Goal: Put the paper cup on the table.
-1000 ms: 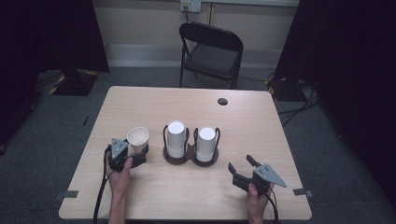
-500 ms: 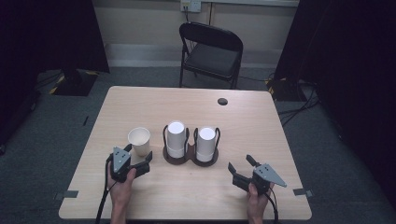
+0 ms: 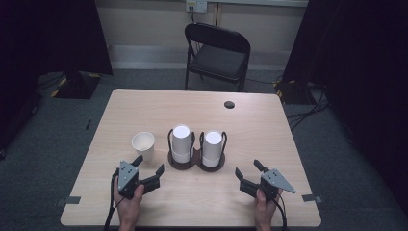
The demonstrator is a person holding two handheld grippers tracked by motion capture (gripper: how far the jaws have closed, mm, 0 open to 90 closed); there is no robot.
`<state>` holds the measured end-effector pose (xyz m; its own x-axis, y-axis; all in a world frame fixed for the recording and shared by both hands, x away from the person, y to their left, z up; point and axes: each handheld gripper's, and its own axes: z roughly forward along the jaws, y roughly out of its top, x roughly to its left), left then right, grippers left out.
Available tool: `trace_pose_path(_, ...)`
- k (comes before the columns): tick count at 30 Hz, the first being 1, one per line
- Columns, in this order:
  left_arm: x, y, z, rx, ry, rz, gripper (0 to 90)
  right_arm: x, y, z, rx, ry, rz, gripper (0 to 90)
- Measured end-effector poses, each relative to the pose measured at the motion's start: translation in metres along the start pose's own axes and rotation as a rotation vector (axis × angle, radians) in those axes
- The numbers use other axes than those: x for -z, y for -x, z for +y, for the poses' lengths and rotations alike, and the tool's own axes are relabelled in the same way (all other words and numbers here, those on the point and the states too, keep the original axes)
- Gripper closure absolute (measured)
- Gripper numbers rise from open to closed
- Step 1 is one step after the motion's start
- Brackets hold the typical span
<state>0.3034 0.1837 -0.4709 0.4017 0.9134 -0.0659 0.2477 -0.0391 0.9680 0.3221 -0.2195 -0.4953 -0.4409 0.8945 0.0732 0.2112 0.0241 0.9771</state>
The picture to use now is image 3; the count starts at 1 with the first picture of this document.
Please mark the person's left hand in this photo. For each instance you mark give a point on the person's left hand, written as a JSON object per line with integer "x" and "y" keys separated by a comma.
{"x": 130, "y": 211}

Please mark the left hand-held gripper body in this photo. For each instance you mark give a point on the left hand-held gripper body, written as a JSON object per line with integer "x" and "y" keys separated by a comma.
{"x": 127, "y": 178}

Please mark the person's right hand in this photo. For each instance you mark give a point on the person's right hand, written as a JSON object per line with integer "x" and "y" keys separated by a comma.
{"x": 264, "y": 215}

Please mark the grey tape strip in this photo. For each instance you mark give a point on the grey tape strip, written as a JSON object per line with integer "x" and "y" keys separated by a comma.
{"x": 69, "y": 200}
{"x": 311, "y": 198}

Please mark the black double cup holder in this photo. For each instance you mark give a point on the black double cup holder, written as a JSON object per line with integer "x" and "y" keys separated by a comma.
{"x": 195, "y": 162}

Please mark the black table grommet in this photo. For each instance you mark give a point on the black table grommet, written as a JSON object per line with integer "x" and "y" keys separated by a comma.
{"x": 229, "y": 104}

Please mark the single white paper cup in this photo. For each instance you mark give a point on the single white paper cup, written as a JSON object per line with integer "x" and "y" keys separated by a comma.
{"x": 143, "y": 144}

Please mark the black stand base yellow tape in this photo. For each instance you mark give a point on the black stand base yellow tape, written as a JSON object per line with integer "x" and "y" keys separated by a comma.
{"x": 78, "y": 86}
{"x": 290, "y": 93}

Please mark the black curtain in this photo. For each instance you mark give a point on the black curtain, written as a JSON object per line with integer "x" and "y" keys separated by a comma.
{"x": 362, "y": 80}
{"x": 48, "y": 41}

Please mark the white wall socket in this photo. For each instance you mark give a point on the white wall socket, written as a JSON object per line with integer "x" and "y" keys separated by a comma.
{"x": 196, "y": 5}

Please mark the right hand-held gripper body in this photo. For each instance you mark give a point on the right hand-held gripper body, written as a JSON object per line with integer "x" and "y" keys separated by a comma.
{"x": 272, "y": 183}

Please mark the small black floor object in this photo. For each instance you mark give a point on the small black floor object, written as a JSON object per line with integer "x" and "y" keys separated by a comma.
{"x": 88, "y": 124}

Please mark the black folding chair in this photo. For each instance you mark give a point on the black folding chair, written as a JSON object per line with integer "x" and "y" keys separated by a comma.
{"x": 218, "y": 59}

